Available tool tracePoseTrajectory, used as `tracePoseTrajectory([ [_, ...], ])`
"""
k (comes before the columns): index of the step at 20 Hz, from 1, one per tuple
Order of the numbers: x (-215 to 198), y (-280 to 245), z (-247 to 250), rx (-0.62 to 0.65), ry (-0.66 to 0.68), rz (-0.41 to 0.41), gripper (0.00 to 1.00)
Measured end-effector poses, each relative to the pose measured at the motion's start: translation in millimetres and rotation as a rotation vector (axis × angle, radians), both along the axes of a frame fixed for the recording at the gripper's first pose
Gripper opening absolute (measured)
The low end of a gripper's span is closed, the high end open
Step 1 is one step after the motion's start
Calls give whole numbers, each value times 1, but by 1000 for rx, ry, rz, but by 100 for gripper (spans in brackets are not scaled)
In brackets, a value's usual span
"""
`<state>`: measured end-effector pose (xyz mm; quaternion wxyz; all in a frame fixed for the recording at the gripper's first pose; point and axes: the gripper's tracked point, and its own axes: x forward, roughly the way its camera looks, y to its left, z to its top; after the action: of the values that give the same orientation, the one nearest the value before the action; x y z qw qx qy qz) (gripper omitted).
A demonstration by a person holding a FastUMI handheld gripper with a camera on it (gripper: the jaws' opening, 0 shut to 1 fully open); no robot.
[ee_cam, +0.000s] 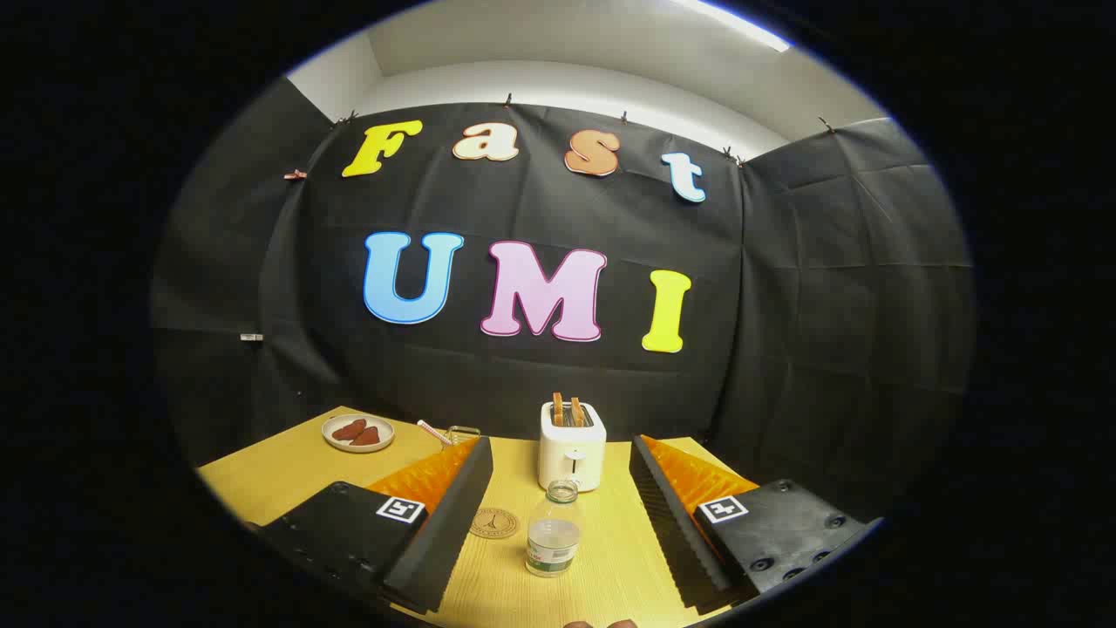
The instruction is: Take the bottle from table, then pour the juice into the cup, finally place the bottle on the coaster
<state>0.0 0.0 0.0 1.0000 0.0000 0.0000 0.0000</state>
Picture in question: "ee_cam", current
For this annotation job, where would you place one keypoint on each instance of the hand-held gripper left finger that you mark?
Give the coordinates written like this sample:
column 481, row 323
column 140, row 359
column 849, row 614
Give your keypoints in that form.
column 445, row 532

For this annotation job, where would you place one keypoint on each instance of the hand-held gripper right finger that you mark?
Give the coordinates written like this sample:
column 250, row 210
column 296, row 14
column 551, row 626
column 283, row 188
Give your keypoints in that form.
column 676, row 532

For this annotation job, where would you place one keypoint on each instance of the round cork coaster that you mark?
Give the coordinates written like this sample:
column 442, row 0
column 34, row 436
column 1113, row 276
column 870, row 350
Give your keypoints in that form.
column 494, row 523

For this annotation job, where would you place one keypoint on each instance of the clear plastic juice bottle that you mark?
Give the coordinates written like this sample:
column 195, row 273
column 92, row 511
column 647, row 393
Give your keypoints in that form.
column 554, row 541

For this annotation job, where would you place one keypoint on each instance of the red-brown food piece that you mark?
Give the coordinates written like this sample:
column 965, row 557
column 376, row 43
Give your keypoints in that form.
column 349, row 429
column 367, row 437

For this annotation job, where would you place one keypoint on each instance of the white toaster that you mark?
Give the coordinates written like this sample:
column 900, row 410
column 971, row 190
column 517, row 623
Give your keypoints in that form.
column 571, row 453

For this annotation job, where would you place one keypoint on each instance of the round white plate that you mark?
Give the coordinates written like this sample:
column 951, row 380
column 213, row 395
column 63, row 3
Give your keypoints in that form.
column 336, row 443

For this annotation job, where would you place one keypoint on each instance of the toast slice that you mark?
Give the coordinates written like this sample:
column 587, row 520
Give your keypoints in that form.
column 558, row 410
column 577, row 412

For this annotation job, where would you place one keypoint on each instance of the black backdrop cloth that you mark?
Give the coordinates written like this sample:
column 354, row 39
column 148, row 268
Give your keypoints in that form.
column 523, row 384

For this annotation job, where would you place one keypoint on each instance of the wooden table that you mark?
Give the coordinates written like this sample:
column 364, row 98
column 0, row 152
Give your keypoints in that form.
column 288, row 471

